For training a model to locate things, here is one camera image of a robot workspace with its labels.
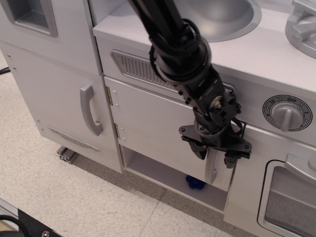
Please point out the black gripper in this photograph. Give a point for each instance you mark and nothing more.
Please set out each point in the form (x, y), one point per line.
(228, 140)

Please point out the silver cabinet door handle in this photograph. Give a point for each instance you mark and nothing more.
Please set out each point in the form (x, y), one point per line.
(210, 166)

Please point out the white cabinet door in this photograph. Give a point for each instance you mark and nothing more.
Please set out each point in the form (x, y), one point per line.
(149, 124)

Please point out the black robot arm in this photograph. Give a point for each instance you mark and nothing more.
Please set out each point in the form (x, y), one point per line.
(180, 56)

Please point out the blue toy grapes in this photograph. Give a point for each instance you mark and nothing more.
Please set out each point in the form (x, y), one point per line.
(195, 183)

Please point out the white oven door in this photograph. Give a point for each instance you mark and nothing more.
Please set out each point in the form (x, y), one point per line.
(265, 198)

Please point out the grey timer knob dial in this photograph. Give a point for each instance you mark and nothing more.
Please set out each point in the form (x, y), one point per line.
(287, 113)

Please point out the lower brass door hinge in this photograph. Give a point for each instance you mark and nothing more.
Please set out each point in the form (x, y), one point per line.
(117, 131)

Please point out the brass door hinge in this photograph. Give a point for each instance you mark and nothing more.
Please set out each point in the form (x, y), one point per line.
(117, 131)
(110, 96)

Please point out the white toy kitchen unit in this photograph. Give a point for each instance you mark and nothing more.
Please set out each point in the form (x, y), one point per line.
(257, 66)

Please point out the silver vent grille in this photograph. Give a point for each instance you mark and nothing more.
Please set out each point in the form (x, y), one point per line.
(137, 71)

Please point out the upper brass door hinge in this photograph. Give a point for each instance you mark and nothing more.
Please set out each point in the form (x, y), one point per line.
(110, 96)

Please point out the silver toy sink bowl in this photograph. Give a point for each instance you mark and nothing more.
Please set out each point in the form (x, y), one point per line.
(221, 20)

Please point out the aluminium extrusion bar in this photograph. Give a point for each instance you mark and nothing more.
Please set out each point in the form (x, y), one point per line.
(67, 155)

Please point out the silver stove burner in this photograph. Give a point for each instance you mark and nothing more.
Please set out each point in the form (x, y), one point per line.
(299, 35)

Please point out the silver fridge nameplate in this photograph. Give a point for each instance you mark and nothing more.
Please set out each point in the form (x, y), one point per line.
(74, 140)

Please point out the white toy fridge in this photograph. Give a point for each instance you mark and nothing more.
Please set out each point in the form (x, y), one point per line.
(52, 52)

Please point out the silver oven door handle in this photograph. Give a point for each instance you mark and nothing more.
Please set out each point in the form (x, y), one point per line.
(300, 166)

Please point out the silver fridge door handle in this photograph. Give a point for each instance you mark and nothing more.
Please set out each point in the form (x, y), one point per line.
(86, 94)

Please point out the black mount plate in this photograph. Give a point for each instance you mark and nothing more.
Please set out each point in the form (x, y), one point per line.
(34, 227)

